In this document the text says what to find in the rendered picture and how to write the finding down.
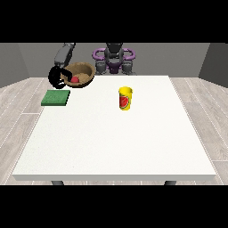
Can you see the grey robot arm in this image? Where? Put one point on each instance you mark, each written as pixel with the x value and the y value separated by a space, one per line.
pixel 63 55

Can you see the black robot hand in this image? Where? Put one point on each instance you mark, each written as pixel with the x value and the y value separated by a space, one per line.
pixel 54 77

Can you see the small red ball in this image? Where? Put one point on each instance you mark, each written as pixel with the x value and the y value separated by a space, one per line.
pixel 74 79

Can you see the brown wooden bowl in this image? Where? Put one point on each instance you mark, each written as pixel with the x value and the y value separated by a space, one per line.
pixel 80 71

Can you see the green square pad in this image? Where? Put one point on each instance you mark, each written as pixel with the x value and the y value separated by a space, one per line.
pixel 55 98

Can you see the yellow cup with melon print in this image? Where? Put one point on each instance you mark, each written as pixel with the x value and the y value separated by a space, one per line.
pixel 125 98

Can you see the dark table leg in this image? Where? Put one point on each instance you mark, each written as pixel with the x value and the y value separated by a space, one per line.
pixel 58 183
pixel 170 183

